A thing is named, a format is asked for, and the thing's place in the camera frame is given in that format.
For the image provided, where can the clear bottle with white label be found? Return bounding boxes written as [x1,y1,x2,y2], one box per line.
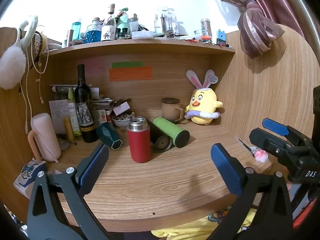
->
[101,4,117,41]

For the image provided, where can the pink pouch with handle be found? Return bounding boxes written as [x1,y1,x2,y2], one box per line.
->
[27,113,62,164]

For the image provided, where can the beige mug with lid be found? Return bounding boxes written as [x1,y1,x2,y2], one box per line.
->
[161,98,184,125]

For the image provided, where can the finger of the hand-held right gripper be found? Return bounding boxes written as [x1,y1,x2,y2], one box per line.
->
[262,118,313,150]
[249,128,304,165]

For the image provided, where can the flat white box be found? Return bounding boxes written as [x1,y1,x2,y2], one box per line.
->
[131,30,154,40]

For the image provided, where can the blue patterned glass bottle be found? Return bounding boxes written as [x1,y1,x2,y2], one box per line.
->
[86,17,103,44]

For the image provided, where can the red insulated cup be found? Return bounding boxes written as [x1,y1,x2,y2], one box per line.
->
[127,116,151,163]

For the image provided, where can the yellow printed blanket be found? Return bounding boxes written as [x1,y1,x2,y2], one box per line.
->
[151,206,257,240]

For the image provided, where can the dark wine bottle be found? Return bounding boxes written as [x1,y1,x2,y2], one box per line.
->
[74,64,99,143]

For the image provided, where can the white fluffy earmuffs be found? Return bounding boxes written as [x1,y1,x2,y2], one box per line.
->
[0,15,39,90]

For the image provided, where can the clear jar with sticks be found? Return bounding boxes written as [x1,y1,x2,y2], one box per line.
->
[200,18,213,38]

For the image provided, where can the pink sticky note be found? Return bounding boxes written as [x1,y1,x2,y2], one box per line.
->
[76,59,104,76]

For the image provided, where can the white bowl of trinkets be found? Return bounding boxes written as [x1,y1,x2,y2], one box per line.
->
[112,113,136,129]

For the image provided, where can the pink and white eraser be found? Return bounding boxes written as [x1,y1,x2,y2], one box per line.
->
[251,146,269,163]

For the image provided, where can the stack of small boxes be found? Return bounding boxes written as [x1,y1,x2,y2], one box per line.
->
[92,97,114,123]

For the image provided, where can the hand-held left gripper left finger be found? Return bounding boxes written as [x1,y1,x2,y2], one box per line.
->
[27,143,113,240]

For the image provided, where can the green insulated bottle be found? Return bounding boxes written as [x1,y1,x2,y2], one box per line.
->
[153,117,190,149]

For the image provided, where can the wooden shelf board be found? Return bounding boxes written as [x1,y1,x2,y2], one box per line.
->
[47,39,236,56]

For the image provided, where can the pink curtain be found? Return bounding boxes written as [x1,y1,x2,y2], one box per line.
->
[201,0,286,60]

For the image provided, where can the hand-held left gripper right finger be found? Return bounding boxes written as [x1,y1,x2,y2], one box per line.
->
[211,143,293,240]

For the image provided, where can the yellow tube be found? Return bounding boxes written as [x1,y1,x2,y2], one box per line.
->
[62,117,75,141]

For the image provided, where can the purple and white small box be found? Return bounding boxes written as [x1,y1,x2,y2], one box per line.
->
[113,99,132,117]

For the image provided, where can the teal plastic bottle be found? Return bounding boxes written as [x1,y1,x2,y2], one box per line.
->
[72,22,83,41]

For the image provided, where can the blue and white tissue box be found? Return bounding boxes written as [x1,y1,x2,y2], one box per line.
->
[13,158,47,199]

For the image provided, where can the white cable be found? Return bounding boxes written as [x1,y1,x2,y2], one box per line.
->
[18,52,49,134]

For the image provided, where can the small black pen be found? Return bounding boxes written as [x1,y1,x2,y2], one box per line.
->
[238,138,256,156]

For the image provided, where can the small blue box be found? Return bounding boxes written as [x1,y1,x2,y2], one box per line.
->
[216,29,226,45]

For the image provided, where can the clear packaged items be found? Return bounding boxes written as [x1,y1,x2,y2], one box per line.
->
[154,7,179,36]

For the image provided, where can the small round mirror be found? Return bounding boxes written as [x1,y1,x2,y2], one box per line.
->
[59,141,77,151]

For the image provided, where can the green sticky note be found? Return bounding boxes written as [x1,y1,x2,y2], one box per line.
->
[112,61,143,69]

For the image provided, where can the black insulated bottle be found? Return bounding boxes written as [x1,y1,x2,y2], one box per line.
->
[146,118,173,153]

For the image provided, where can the white handwritten note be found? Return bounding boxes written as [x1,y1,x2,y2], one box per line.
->
[48,100,69,134]

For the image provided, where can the dark teal faceted cup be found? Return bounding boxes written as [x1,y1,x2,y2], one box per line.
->
[96,122,123,151]

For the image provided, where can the yellow chick plush toy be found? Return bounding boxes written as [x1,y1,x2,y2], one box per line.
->
[184,69,223,126]

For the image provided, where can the polka dot headband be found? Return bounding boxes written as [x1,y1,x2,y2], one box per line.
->
[29,31,48,70]

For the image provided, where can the green and white spray bottle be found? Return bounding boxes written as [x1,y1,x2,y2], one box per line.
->
[67,87,82,137]

